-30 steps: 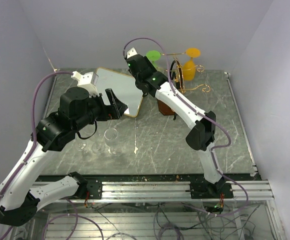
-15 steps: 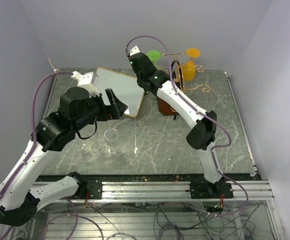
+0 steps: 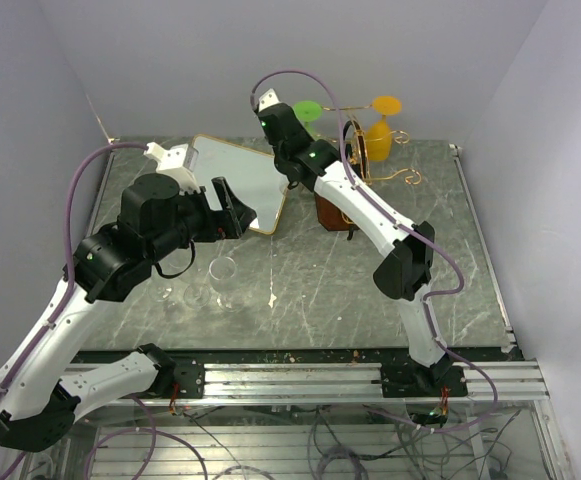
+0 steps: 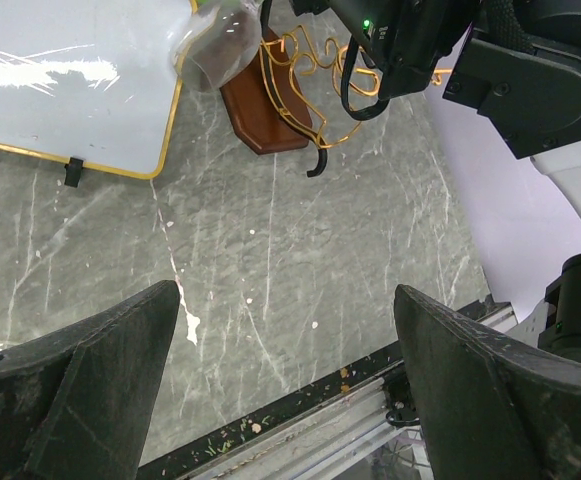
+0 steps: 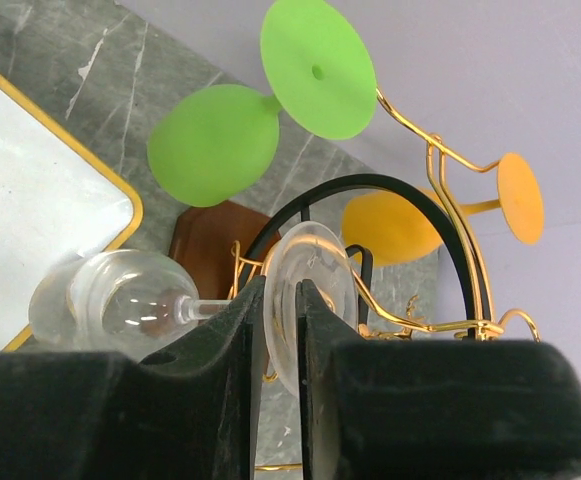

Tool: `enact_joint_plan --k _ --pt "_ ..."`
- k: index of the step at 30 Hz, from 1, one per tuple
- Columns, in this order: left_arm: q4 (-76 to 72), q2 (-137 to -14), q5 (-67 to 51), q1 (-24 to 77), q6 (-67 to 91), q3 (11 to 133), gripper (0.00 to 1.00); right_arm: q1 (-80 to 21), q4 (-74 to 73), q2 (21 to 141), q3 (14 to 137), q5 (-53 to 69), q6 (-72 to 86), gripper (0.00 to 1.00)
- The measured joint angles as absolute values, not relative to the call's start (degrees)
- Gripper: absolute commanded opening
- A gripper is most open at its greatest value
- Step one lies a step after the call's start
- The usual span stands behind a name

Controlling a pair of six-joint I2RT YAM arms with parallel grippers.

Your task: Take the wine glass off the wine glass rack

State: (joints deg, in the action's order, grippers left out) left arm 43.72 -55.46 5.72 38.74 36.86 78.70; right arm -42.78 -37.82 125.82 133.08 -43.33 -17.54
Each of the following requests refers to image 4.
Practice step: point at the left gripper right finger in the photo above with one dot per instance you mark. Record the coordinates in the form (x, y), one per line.
(490, 406)

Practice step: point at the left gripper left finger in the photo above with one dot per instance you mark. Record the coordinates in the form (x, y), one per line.
(77, 403)

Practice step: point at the clear wine glass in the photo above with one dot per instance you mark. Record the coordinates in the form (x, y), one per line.
(218, 42)

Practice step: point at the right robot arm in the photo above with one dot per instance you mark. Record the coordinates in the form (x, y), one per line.
(518, 65)

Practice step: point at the green wine glass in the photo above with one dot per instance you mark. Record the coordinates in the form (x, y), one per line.
(198, 4)

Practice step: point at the gold framed whiteboard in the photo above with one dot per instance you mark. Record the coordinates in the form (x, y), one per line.
(91, 84)

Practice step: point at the aluminium rail frame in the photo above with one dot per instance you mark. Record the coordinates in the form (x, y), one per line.
(316, 432)

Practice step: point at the gold wire glass rack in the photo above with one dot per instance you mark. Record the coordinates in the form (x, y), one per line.
(280, 100)

